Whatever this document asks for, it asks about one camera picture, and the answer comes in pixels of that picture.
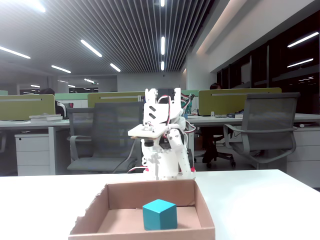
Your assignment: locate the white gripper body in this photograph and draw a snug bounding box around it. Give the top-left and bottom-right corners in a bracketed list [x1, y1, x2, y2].
[140, 121, 188, 152]

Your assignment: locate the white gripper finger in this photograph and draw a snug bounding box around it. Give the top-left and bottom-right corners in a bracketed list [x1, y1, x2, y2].
[141, 146, 162, 181]
[167, 129, 193, 180]

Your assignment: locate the blue cube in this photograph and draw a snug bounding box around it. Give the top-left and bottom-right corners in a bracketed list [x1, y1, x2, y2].
[142, 198, 179, 231]

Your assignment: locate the brown cardboard box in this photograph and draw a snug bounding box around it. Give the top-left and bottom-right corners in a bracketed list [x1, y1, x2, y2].
[67, 178, 216, 240]

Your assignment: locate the red table clamp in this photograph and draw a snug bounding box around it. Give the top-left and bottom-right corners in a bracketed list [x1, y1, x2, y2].
[142, 166, 197, 174]

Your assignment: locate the black swivel office chair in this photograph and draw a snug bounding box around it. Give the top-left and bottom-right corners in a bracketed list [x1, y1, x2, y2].
[193, 127, 237, 169]

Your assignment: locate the white office desk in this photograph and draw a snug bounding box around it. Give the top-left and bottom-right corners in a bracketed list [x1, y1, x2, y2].
[0, 119, 146, 176]
[186, 113, 320, 132]

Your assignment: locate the grey mesh office chair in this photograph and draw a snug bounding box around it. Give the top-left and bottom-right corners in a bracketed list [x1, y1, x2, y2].
[223, 92, 301, 171]
[66, 101, 146, 175]

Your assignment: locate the olive desk partition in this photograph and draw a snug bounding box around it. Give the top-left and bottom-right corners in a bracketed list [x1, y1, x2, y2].
[197, 87, 283, 117]
[0, 94, 56, 122]
[87, 91, 147, 109]

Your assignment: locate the pale green desk partition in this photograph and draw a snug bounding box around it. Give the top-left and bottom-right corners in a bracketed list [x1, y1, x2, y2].
[54, 92, 96, 109]

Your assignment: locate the seated person black white jacket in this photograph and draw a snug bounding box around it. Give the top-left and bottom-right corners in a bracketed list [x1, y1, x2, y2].
[39, 87, 69, 120]

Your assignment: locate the stack of papers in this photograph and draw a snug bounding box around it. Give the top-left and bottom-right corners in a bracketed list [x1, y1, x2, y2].
[28, 112, 64, 124]

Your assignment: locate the white drawer cabinet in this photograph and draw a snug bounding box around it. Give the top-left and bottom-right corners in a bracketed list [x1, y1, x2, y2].
[14, 133, 51, 177]
[285, 129, 320, 189]

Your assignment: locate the white wrist camera mount plate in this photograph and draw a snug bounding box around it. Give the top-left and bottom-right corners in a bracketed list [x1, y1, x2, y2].
[127, 123, 169, 140]

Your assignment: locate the black camera cable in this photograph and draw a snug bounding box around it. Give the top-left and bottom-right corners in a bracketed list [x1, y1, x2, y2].
[111, 139, 138, 174]

